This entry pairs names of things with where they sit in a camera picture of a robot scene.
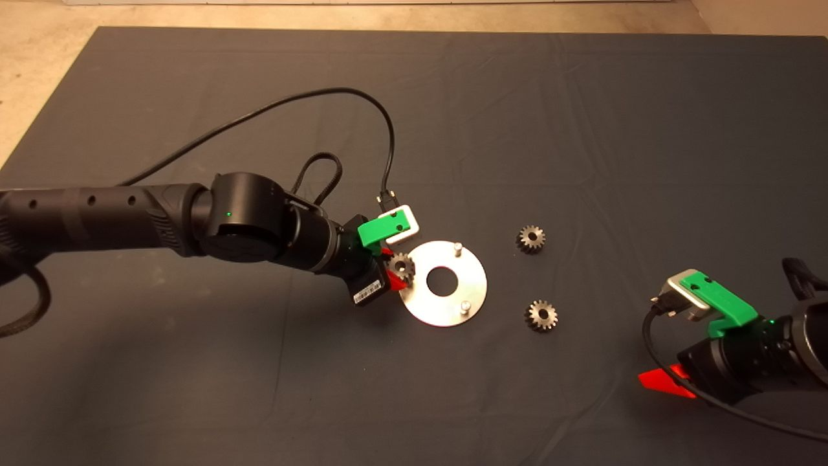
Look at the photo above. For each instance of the green right camera mount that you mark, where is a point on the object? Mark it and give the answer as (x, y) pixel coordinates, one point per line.
(728, 304)

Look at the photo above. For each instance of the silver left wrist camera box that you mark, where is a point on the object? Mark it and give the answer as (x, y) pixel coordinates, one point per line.
(413, 223)

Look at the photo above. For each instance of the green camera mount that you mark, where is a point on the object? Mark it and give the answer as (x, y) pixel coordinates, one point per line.
(728, 304)
(378, 232)

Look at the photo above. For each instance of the green left camera mount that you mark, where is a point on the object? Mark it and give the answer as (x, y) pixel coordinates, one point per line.
(378, 232)

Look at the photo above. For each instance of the dark grey table cloth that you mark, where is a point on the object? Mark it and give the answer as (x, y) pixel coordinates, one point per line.
(453, 129)

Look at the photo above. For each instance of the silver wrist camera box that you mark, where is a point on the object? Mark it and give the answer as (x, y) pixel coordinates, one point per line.
(413, 223)
(679, 288)

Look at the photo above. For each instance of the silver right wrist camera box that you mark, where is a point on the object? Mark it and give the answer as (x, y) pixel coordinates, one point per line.
(679, 288)

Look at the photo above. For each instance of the small steel planetary gear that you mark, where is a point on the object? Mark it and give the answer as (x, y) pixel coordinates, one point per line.
(406, 261)
(523, 243)
(533, 319)

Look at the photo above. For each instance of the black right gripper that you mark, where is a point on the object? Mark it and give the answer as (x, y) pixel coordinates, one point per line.
(737, 362)

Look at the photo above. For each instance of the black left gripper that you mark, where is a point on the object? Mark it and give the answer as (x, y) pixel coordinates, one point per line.
(365, 272)

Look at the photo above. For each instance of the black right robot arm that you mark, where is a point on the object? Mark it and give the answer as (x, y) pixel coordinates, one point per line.
(816, 343)

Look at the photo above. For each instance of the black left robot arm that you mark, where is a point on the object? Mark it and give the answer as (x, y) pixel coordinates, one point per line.
(246, 220)

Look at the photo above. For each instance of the round metal carrier plate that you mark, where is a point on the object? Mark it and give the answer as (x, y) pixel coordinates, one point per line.
(446, 310)

